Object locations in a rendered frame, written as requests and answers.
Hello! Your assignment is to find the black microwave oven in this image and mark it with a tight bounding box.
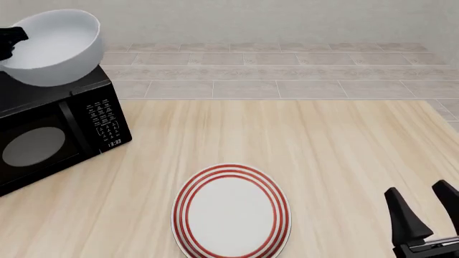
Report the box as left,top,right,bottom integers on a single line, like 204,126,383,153
0,64,133,198

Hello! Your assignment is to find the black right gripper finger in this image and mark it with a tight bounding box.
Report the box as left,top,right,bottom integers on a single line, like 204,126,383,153
384,186,435,247
431,179,459,238

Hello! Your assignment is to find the white bowl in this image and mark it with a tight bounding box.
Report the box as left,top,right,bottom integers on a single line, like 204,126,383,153
0,9,103,88

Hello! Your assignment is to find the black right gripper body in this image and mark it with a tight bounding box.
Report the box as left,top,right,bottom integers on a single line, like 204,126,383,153
392,235,459,258

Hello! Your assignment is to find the white plate with red rings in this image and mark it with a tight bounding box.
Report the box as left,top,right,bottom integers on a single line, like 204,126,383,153
171,163,293,258

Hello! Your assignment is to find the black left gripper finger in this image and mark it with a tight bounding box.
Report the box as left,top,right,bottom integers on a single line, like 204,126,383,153
0,26,29,44
0,39,15,62

